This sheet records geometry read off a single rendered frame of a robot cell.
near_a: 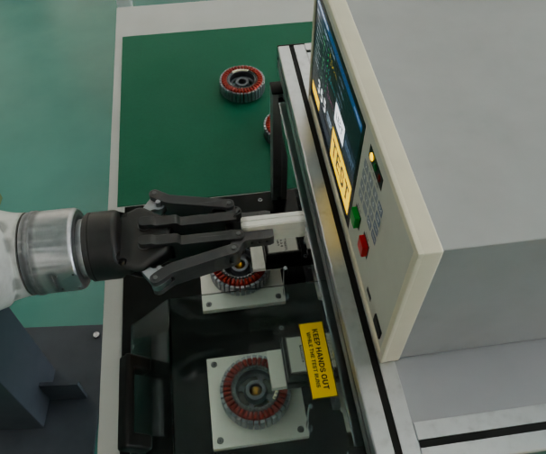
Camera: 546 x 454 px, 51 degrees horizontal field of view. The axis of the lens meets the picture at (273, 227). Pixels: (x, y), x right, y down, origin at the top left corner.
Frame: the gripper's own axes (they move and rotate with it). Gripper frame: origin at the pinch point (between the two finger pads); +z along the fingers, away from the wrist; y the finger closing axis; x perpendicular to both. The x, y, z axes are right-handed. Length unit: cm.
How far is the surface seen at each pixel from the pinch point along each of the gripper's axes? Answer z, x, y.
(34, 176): -78, -118, -127
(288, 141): 6.3, -14.1, -27.1
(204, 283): -10.2, -40.0, -18.9
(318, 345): 4.1, -11.7, 9.3
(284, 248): 4.5, -31.1, -18.6
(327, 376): 4.4, -11.7, 13.2
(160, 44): -17, -43, -98
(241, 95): 2, -40, -71
